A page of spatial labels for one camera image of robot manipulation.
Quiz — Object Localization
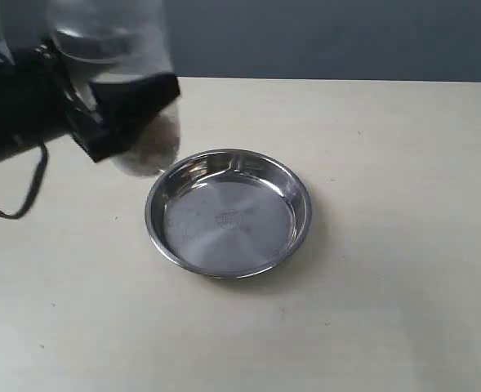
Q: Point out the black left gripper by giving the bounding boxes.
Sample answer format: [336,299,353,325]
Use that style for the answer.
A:
[0,38,180,163]

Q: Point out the clear plastic shaker bottle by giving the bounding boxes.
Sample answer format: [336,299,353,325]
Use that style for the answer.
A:
[46,1,180,177]

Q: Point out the round stainless steel plate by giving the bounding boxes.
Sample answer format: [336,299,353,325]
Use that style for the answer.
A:
[145,149,313,279]

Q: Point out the black cable loop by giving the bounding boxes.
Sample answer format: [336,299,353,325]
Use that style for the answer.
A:
[0,40,49,221]

